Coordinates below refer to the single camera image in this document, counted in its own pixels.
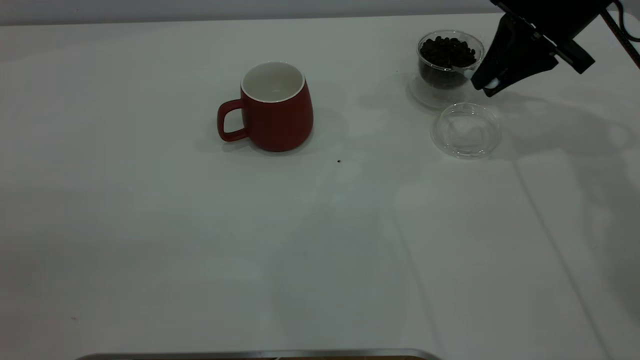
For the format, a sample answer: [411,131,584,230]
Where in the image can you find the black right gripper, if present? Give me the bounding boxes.
[470,0,614,99]

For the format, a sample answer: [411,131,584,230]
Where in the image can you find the metal spoon with blue handle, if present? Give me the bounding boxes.
[450,62,501,92]

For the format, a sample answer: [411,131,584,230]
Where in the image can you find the red ceramic mug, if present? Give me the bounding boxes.
[216,61,315,153]

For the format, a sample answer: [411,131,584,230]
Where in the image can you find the dark roasted coffee beans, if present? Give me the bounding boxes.
[419,36,479,90]

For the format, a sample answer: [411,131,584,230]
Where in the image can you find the clear glass lid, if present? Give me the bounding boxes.
[430,102,503,160]

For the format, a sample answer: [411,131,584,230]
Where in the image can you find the clear double-wall glass cup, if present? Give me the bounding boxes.
[407,30,486,111]

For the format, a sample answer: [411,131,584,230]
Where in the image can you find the red-black braided cable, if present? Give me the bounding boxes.
[600,9,640,69]

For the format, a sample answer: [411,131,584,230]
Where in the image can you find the black looped cable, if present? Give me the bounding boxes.
[616,0,640,44]

